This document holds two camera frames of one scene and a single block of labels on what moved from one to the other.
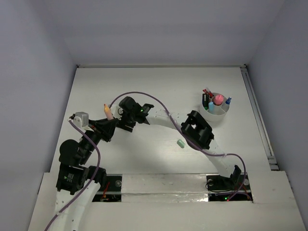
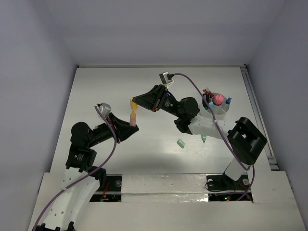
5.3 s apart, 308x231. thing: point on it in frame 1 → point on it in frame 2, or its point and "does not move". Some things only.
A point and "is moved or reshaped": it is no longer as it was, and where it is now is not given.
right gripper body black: x=127 y=119 → x=169 y=104
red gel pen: x=210 y=94 does not move
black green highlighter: x=205 y=100 does not move
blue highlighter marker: x=211 y=108 is moved or reshaped
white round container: x=214 y=107 does not move
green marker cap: x=180 y=143 does not move
